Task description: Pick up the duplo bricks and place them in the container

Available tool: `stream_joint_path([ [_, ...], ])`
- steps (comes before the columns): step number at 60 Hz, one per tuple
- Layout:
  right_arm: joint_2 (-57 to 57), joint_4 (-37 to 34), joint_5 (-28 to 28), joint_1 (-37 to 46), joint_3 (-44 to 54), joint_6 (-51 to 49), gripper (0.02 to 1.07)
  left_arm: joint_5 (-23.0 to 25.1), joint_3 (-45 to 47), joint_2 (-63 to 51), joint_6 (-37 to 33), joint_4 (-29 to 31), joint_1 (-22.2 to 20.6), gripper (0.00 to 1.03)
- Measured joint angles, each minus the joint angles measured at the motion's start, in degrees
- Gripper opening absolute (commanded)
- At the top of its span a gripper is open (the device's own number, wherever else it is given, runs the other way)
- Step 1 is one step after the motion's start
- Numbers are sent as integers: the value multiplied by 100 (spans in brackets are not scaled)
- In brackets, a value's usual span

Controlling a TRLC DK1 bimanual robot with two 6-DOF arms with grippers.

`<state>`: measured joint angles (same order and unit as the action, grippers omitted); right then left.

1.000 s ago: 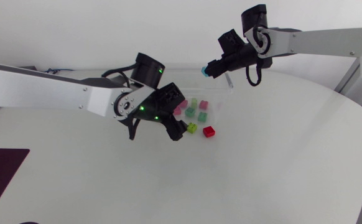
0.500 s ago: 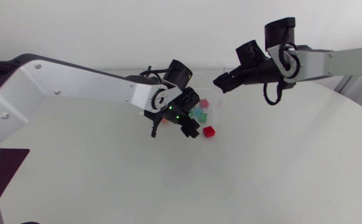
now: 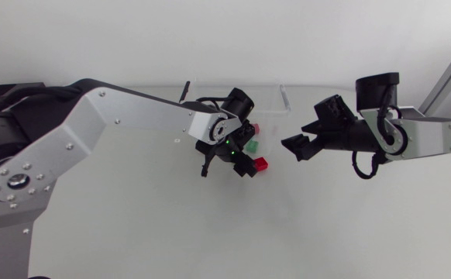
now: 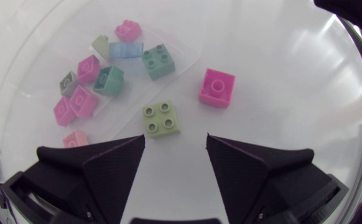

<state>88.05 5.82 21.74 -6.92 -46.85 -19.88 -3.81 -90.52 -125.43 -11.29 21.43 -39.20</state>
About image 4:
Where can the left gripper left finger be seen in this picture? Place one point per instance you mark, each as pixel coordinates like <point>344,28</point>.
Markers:
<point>106,177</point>

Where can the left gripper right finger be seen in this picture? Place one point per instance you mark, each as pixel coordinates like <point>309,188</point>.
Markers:
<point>243,177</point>

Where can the clear plastic container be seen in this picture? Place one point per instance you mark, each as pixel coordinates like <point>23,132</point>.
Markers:
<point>38,62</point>

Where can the light pink toy brick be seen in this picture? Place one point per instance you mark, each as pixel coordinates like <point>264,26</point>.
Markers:
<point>75,139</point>

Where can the light green toy brick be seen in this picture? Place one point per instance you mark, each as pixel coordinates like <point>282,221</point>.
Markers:
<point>160,126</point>

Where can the teal green toy brick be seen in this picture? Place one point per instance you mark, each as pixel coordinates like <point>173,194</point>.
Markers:
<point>110,81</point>
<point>159,67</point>

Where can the grey-green toy brick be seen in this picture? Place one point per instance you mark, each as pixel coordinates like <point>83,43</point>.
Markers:
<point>67,84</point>

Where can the translucent blue toy brick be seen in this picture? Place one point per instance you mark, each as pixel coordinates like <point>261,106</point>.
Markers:
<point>126,49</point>

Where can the pale green toy brick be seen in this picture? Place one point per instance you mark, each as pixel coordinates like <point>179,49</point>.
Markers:
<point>101,46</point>

